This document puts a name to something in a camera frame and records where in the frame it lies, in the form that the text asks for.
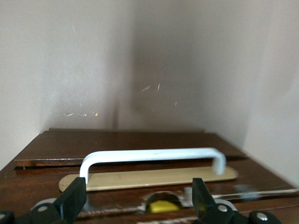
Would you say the yellow block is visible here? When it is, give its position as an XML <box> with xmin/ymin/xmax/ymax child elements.
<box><xmin>149</xmin><ymin>199</ymin><xmax>180</xmax><ymax>213</ymax></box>

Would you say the wooden drawer with white handle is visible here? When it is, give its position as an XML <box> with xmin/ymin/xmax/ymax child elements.
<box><xmin>0</xmin><ymin>147</ymin><xmax>299</xmax><ymax>224</ymax></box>

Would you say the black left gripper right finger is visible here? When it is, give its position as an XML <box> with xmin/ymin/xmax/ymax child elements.
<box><xmin>192</xmin><ymin>177</ymin><xmax>241</xmax><ymax>224</ymax></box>

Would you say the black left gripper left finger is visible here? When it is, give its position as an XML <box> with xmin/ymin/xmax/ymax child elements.
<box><xmin>29</xmin><ymin>177</ymin><xmax>87</xmax><ymax>224</ymax></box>

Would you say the dark wooden cabinet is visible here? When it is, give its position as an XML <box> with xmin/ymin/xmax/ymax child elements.
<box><xmin>0</xmin><ymin>127</ymin><xmax>299</xmax><ymax>224</ymax></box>

